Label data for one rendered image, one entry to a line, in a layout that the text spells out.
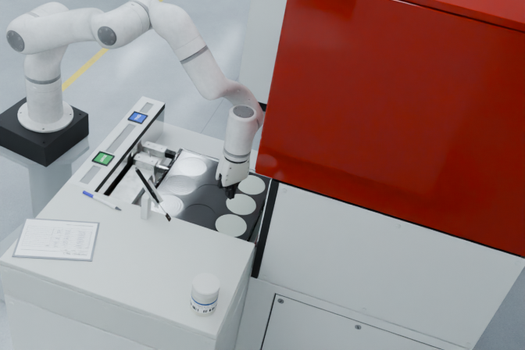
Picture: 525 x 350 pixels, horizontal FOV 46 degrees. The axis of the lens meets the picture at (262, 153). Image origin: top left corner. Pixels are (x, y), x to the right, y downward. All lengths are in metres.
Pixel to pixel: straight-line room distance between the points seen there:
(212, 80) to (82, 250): 0.59
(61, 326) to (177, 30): 0.90
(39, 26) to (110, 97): 2.10
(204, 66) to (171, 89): 2.47
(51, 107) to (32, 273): 0.71
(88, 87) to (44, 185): 1.79
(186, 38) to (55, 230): 0.66
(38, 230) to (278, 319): 0.80
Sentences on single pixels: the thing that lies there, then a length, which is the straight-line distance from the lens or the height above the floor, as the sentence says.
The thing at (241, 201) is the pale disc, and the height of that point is 0.90.
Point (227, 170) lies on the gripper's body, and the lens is 1.86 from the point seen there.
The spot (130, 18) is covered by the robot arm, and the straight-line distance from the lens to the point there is 1.81.
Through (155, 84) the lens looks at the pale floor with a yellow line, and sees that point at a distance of 4.23.
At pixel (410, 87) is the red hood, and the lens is 1.45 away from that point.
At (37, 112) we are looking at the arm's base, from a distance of 2.29.
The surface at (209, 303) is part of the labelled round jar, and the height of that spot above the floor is 1.02.
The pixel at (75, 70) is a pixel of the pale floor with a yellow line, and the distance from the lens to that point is 4.35.
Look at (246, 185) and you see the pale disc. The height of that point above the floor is 0.90.
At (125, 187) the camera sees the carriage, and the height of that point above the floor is 0.88.
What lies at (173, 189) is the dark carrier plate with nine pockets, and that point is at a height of 0.90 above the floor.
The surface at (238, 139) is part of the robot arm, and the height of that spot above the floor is 1.22.
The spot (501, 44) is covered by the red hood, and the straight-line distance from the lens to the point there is 1.40.
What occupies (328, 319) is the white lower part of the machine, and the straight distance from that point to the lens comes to 2.00.
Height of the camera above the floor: 2.30
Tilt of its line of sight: 38 degrees down
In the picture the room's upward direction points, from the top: 11 degrees clockwise
